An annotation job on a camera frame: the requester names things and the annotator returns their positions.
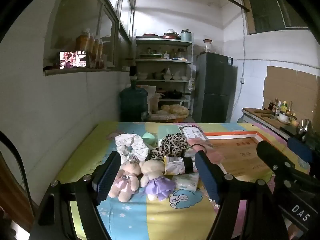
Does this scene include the green white tissue packet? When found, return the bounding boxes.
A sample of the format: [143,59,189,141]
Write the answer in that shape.
[172,173,200,192]

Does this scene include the beige teddy bear pink dress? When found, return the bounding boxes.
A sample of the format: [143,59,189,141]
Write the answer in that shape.
[108,160,141,203]

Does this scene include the yellow white snack packet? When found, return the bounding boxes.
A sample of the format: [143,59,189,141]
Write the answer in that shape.
[164,157,197,176]

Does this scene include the white floral scrunchie cloth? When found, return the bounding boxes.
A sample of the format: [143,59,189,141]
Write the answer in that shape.
[115,133,149,164]

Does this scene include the leopard print cloth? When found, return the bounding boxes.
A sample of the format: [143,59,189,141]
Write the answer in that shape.
[149,133,189,160]

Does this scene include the beige teddy bear purple dress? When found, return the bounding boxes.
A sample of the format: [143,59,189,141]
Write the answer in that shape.
[139,159,176,201]

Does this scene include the green sponge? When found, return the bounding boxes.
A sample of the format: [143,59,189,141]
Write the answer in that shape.
[142,132,156,145]

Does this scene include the colourful cartoon table cloth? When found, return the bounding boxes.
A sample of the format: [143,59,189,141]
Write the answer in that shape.
[53,121,311,240]

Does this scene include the steel kettle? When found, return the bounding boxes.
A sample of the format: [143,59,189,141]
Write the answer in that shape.
[296,119,311,137]

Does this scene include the orange rimmed cardboard box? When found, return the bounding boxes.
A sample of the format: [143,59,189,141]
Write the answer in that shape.
[205,131,273,182]

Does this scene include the white bowl on counter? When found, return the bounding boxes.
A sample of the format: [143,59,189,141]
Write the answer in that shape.
[277,112,290,124]

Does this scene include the wooden kitchen counter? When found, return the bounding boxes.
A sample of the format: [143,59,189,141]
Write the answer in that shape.
[242,107,296,137]

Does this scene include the floral tissue pack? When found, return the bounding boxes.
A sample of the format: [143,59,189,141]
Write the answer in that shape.
[179,125,207,141]

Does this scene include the mint green tissue box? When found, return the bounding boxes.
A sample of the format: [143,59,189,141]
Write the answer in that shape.
[157,124,181,146]

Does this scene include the yellow bread basket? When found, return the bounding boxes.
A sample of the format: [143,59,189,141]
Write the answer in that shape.
[161,105,189,119]

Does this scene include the dark grey refrigerator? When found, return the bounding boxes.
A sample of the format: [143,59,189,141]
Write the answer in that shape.
[193,53,238,123]

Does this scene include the blue water jug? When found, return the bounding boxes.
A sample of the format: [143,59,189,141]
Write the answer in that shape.
[119,66,149,122]

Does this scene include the metal kitchen shelf rack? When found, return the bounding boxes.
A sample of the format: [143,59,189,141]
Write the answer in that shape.
[134,36,196,116]

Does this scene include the phone showing video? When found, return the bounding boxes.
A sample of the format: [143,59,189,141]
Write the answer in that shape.
[59,51,88,69]

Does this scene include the light blue pot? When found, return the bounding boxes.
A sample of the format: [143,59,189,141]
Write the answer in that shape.
[180,29,192,42]

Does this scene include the cardboard wall panel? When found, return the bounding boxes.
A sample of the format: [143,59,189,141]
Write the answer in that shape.
[263,66,319,131]

